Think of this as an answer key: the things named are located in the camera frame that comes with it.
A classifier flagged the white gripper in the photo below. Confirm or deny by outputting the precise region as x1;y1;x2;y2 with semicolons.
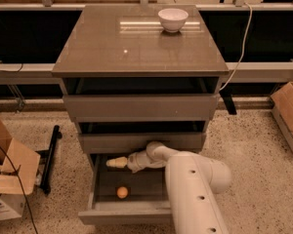
105;150;151;173

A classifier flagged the orange fruit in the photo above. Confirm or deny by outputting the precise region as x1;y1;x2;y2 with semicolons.
116;186;129;199

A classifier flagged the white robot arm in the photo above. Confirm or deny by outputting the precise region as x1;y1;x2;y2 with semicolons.
106;141;231;234

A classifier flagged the bottom grey drawer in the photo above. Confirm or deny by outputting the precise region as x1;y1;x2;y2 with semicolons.
78;154;172;225

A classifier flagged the grey drawer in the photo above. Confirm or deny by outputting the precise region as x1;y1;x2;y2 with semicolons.
63;77;218;122
79;121;206;154
78;154;172;225

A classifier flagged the middle grey drawer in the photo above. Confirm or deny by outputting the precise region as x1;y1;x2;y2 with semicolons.
79;121;206;154

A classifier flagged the top grey drawer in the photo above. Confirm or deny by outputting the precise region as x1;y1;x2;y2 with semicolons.
63;77;218;122

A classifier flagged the grey drawer cabinet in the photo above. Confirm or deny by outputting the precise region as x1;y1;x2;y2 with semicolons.
51;4;230;163

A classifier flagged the black metal stand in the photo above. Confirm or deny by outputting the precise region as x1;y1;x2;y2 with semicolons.
38;125;63;195

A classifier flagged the open cardboard box left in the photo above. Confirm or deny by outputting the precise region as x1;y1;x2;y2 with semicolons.
0;119;40;220

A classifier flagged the white ceramic bowl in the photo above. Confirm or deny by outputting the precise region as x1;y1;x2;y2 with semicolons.
158;8;188;32

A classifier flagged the cardboard box right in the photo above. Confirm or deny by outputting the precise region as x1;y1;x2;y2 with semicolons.
272;82;293;153

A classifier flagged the black cable left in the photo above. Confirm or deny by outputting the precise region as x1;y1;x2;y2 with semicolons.
0;136;39;234

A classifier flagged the black bracket behind cabinet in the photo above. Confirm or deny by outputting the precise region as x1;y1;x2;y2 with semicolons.
220;89;237;115

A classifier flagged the white cable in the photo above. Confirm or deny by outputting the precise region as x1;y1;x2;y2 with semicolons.
219;2;254;92

